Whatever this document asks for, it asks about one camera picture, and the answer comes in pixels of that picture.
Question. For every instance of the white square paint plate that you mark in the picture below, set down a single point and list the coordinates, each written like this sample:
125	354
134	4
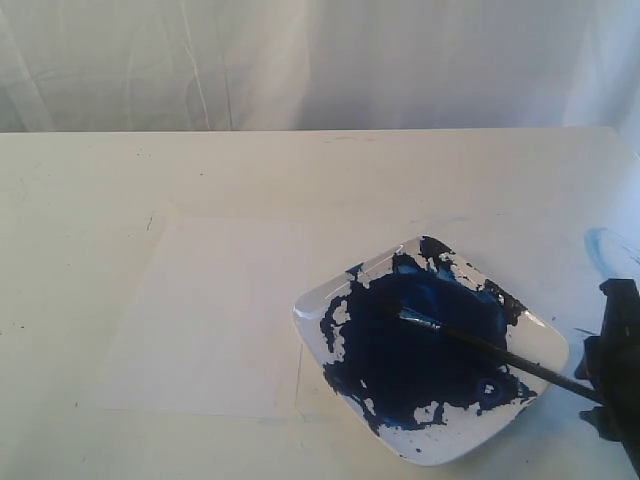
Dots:
430	399

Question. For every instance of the black paintbrush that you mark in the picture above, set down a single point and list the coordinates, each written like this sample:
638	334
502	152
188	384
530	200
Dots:
480	345

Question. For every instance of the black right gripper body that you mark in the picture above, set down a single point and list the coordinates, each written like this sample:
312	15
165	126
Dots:
610	362

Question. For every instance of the white paper sheet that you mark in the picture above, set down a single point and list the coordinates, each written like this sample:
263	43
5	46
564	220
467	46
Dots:
209	328

